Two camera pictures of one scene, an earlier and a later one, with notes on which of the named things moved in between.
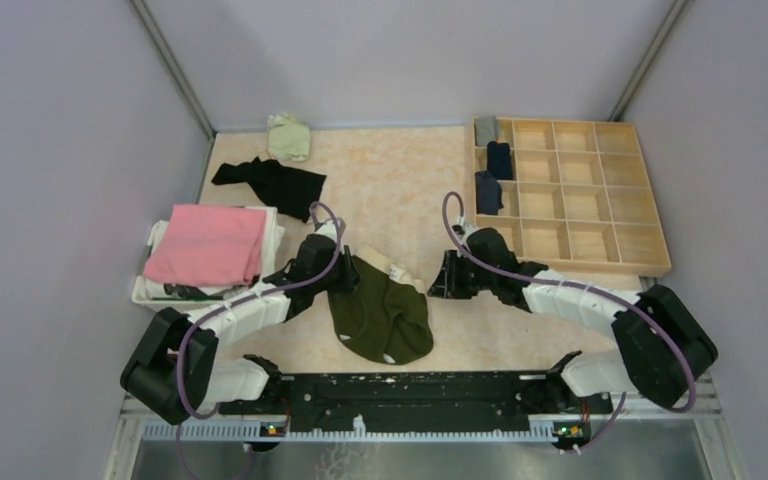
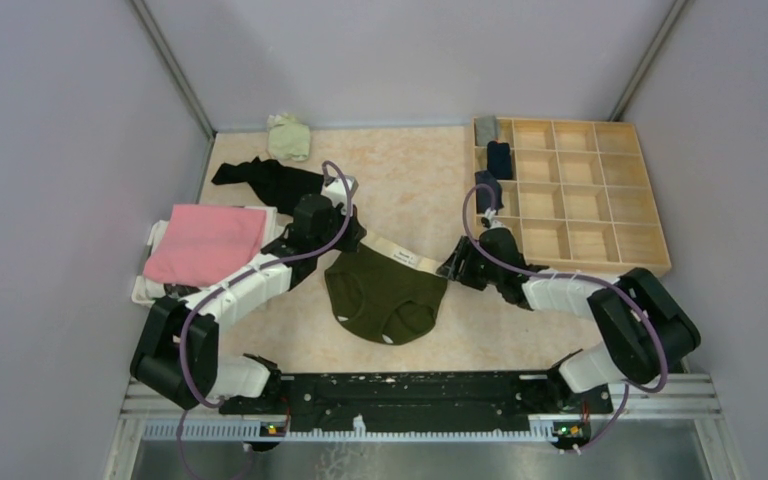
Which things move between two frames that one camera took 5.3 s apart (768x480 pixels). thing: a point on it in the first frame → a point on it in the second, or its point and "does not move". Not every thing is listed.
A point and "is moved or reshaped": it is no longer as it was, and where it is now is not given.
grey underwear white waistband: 486,130 does not move
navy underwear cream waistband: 489,193 does not move
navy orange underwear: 499,160 does not move
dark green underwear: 391,319 is moved or reshaped
